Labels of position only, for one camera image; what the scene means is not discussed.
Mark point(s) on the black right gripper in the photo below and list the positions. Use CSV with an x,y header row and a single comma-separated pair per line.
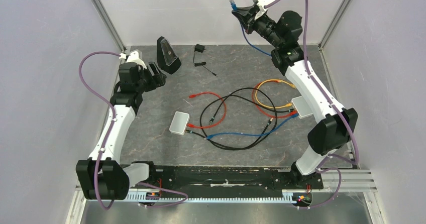
x,y
247,17

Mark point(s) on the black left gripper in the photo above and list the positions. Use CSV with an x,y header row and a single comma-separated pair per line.
x,y
157,80

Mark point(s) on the white network switch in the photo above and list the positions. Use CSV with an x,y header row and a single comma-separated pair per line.
x,y
302,107
179,123

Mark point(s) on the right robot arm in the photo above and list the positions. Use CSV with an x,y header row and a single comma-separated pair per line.
x,y
334,122

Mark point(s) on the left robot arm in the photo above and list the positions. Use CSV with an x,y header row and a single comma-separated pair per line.
x,y
101,175

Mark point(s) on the black metronome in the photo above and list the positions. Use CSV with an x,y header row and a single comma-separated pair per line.
x,y
167,59

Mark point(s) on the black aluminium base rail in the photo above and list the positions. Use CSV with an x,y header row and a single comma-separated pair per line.
x,y
229,181

